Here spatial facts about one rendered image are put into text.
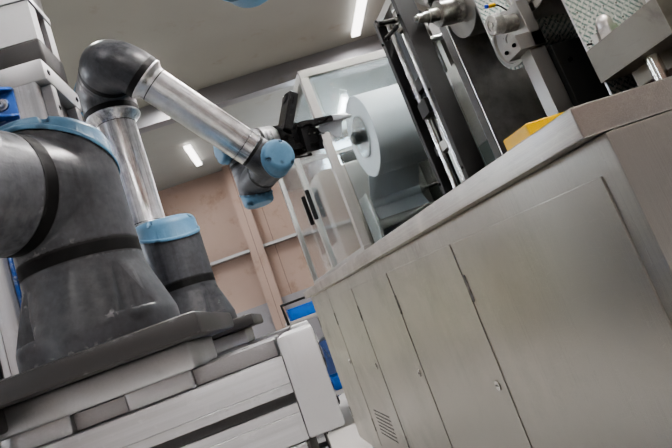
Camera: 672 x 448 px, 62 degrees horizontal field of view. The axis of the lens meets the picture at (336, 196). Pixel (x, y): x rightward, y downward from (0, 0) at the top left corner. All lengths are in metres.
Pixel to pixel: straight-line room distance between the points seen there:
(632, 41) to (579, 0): 0.21
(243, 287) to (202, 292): 11.14
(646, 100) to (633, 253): 0.18
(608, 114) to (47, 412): 0.65
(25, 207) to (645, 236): 0.64
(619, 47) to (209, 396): 0.79
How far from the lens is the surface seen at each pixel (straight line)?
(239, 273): 12.21
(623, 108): 0.75
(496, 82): 1.47
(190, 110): 1.20
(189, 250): 1.06
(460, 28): 1.45
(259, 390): 0.52
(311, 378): 0.52
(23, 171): 0.54
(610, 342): 0.86
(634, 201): 0.72
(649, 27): 0.96
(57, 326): 0.55
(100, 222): 0.58
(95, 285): 0.55
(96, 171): 0.60
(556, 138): 0.74
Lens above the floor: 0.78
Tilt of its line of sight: 10 degrees up
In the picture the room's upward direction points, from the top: 20 degrees counter-clockwise
